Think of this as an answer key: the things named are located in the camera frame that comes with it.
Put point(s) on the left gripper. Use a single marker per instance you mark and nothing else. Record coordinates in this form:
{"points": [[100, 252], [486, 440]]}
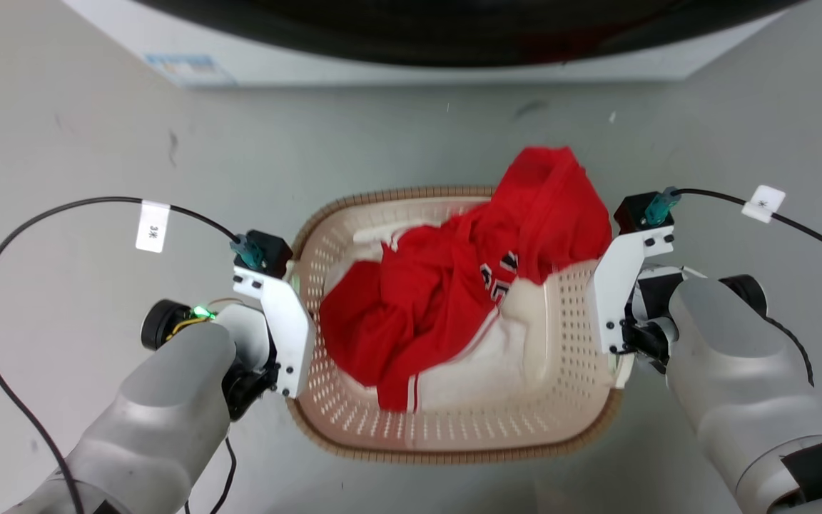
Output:
{"points": [[250, 343]]}

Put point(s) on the white camera bracket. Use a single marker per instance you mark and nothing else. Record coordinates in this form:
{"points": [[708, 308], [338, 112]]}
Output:
{"points": [[614, 293], [290, 328]]}

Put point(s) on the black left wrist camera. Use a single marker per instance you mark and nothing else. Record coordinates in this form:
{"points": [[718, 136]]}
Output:
{"points": [[272, 251]]}

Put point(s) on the beige plastic laundry basket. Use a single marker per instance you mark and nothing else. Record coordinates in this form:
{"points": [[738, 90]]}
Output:
{"points": [[568, 371]]}

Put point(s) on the red sports jersey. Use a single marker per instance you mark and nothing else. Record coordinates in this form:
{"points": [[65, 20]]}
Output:
{"points": [[411, 314]]}

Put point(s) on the white washing machine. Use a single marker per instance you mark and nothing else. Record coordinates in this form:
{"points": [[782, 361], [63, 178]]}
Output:
{"points": [[411, 73]]}

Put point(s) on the dark washing machine door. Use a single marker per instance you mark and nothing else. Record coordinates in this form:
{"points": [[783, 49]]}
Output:
{"points": [[454, 32]]}

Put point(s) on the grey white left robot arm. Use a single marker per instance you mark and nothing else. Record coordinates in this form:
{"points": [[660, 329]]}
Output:
{"points": [[161, 407]]}

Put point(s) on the white garment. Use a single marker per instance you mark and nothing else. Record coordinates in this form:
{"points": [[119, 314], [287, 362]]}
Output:
{"points": [[482, 371]]}

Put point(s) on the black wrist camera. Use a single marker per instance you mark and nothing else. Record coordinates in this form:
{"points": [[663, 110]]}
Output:
{"points": [[272, 251], [636, 210]]}

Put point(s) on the white right camera bracket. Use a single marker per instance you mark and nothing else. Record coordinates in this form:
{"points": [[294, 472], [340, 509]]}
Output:
{"points": [[614, 293]]}

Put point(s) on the blue energy label sticker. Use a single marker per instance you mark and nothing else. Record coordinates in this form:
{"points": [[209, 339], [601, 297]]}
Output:
{"points": [[190, 69]]}

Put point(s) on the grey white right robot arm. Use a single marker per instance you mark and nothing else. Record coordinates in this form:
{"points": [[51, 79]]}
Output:
{"points": [[739, 364]]}

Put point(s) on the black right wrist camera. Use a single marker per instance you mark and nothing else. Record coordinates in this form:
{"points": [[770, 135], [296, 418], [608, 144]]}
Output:
{"points": [[636, 210]]}

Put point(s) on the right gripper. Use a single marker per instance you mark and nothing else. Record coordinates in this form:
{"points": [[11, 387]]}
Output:
{"points": [[650, 321]]}

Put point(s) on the white left camera bracket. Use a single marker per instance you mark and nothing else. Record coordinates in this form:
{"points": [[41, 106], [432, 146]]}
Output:
{"points": [[290, 328]]}

